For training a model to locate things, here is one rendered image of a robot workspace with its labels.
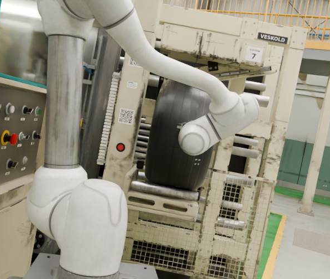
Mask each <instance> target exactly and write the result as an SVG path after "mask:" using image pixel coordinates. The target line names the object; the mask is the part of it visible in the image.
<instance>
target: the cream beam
mask: <svg viewBox="0 0 330 279"><path fill-rule="evenodd" d="M248 46H250V47H256V48H262V49H263V53H262V57H261V62H260V63H258V62H254V61H249V60H245V56H246V52H247V47H248ZM267 47H268V42H262V41H258V40H253V39H247V38H241V37H235V36H232V35H226V34H220V33H214V32H208V31H205V30H204V31H202V30H199V29H193V28H187V27H181V26H178V25H172V24H166V23H164V27H163V33H162V36H161V42H160V52H161V50H163V51H169V52H171V55H169V58H173V59H179V60H185V61H190V62H194V63H195V62H196V63H200V64H206V65H208V61H214V62H217V63H218V64H221V65H227V66H232V67H236V68H242V69H248V70H254V71H258V70H260V69H261V68H263V66H264V61H265V56H266V50H267ZM161 54H162V53H161Z"/></svg>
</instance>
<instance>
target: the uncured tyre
mask: <svg viewBox="0 0 330 279"><path fill-rule="evenodd" d="M211 102H212V100H211V97H210V95H209V94H208V93H206V92H205V91H203V90H201V89H198V88H195V87H192V86H189V85H186V84H183V83H180V82H177V81H173V80H170V79H168V80H166V81H164V82H163V83H162V86H161V88H160V91H159V94H158V98H157V100H156V104H155V108H154V113H153V119H152V122H151V128H150V133H149V139H148V146H147V150H146V158H145V176H146V177H147V179H148V181H149V182H150V183H155V184H161V185H167V186H170V187H175V185H177V186H180V187H181V189H186V190H192V191H194V190H196V189H198V188H199V187H201V186H202V184H203V182H204V179H205V177H206V174H207V171H208V167H209V164H210V161H211V157H212V152H213V148H214V145H213V146H211V147H210V148H209V149H208V150H206V151H205V152H203V153H202V154H199V155H196V156H192V155H189V154H187V153H185V152H184V151H183V150H182V148H181V147H180V145H179V133H180V130H177V124H178V123H183V122H187V123H188V121H191V120H192V121H194V120H196V119H198V118H200V117H202V116H204V115H207V114H208V113H209V112H210V109H209V105H210V103H211ZM164 144H165V145H168V146H164ZM169 146H174V147H169ZM175 147H178V148H175ZM195 158H201V163H200V166H194V165H193V164H194V160H195Z"/></svg>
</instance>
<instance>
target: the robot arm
mask: <svg viewBox="0 0 330 279"><path fill-rule="evenodd" d="M36 6H37V9H38V13H39V15H40V17H41V21H42V24H43V30H44V32H45V34H46V36H47V37H48V38H49V40H48V72H47V88H46V120H45V151H44V164H43V165H42V166H41V167H40V168H39V169H38V170H37V171H36V172H35V174H34V179H33V183H32V187H31V189H30V191H29V193H28V195H27V199H26V211H27V214H28V217H29V219H30V221H31V222H32V223H33V225H34V226H35V227H36V228H37V229H38V230H40V231H41V232H42V233H43V234H45V235H46V236H48V237H49V238H51V239H53V240H55V241H56V242H57V245H58V247H59V249H61V255H60V263H59V266H58V267H53V268H52V269H51V273H50V274H51V275H52V277H53V279H136V277H135V276H132V275H128V274H124V273H120V271H119V265H120V262H121V258H122V255H123V249H124V243H125V237H126V232H127V223H128V208H127V201H126V198H125V195H124V192H123V191H122V190H121V188H120V186H118V185H117V184H115V183H112V182H109V181H106V180H101V179H87V173H86V171H85V170H84V169H83V168H82V167H81V166H80V165H79V156H80V130H81V105H82V79H83V53H84V42H85V41H86V40H87V38H88V37H89V35H90V31H91V28H92V25H93V22H94V19H97V20H98V22H99V23H100V25H101V26H102V27H103V28H104V29H105V31H106V32H107V33H108V34H109V35H110V36H111V37H112V38H113V39H114V40H115V41H116V42H117V43H118V44H119V45H120V46H121V47H122V49H123V50H124V51H125V52H126V53H127V54H128V55H129V56H130V57H131V58H132V59H133V60H134V61H135V62H136V63H137V64H138V65H140V66H141V67H142V68H144V69H145V70H147V71H149V72H151V73H153V74H156V75H159V76H162V77H164V78H167V79H170V80H173V81H177V82H180V83H183V84H186V85H189V86H192V87H195V88H198V89H201V90H203V91H205V92H206V93H208V94H209V95H210V97H211V100H212V102H211V103H210V105H209V109H210V112H209V113H208V114H207V115H204V116H202V117H200V118H198V119H196V120H194V121H192V120H191V121H188V123H187V122H183V123H178V124H177V130H180V133H179V145H180V147H181V148H182V150H183V151H184V152H185V153H187V154H189V155H192V156H196V155H199V154H202V153H203V152H205V151H206V150H208V149H209V148H210V147H211V146H213V145H214V144H216V143H217V142H219V141H220V140H223V139H225V138H227V137H230V136H232V135H234V134H236V133H238V132H240V131H241V130H243V129H245V128H246V127H248V126H249V125H250V124H251V123H253V122H254V121H255V120H256V118H257V117H258V116H259V112H260V107H259V104H258V102H257V100H256V98H255V97H254V96H252V95H250V94H240V95H238V94H237V93H235V92H230V91H229V90H228V89H227V88H226V87H225V85H224V84H223V83H222V82H221V81H219V80H218V79H217V78H216V77H214V76H212V75H210V74H208V73H206V72H204V71H201V70H199V69H196V68H194V67H191V66H189V65H186V64H184V63H181V62H179V61H177V60H174V59H172V58H169V57H167V56H164V55H162V54H160V53H159V52H157V51H156V50H155V49H154V48H153V47H152V46H151V45H150V44H149V42H148V41H147V39H146V37H145V34H144V32H143V29H142V27H141V24H140V21H139V18H138V15H137V12H136V10H135V8H134V6H133V4H132V2H131V0H36Z"/></svg>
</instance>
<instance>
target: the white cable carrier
mask: <svg viewBox="0 0 330 279"><path fill-rule="evenodd" d="M113 74H115V75H120V76H121V74H120V73H116V72H114V73H113ZM119 83H120V78H119V77H113V79H112V83H111V84H112V85H111V90H112V91H110V93H111V94H110V95H109V96H110V97H109V100H108V102H109V103H108V106H107V109H108V110H107V113H106V115H107V116H105V118H106V119H105V121H106V122H104V126H103V127H105V128H103V130H104V131H103V132H102V133H104V134H103V135H102V138H101V139H102V141H101V144H100V150H99V152H100V153H99V155H100V156H98V159H99V160H102V161H106V159H105V158H106V155H107V153H106V152H107V151H108V150H107V149H108V147H107V146H108V143H109V141H108V140H109V137H110V135H109V134H111V132H110V131H111V128H112V126H110V125H112V122H113V116H114V114H113V113H114V110H115V108H114V107H116V105H115V104H116V102H115V101H117V99H116V98H117V95H118V93H117V92H118V89H119ZM97 164H100V165H103V163H101V162H97Z"/></svg>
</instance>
